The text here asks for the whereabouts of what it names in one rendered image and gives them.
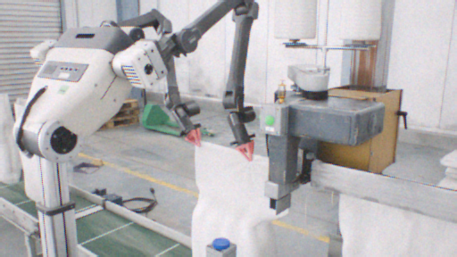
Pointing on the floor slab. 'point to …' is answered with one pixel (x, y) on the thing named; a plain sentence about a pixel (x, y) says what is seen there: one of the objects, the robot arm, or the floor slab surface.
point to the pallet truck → (151, 116)
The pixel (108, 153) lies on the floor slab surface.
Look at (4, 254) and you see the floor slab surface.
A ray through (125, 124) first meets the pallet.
